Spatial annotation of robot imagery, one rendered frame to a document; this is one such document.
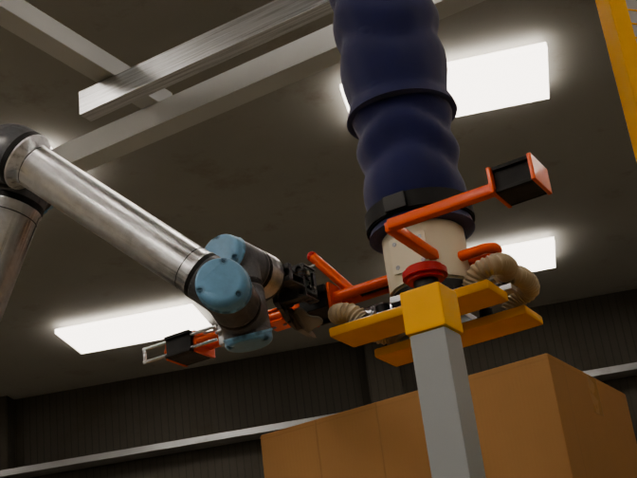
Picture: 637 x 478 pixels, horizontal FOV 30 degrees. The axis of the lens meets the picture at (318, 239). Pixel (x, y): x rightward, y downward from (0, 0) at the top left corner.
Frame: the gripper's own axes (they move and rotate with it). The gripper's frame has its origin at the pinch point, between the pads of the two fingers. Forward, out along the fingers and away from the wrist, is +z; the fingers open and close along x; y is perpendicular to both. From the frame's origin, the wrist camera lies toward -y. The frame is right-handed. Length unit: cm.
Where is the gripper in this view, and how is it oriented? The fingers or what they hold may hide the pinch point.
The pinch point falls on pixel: (308, 304)
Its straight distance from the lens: 251.8
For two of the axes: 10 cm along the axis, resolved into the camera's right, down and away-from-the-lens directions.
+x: -1.2, -9.1, 4.0
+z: 5.0, 2.9, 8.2
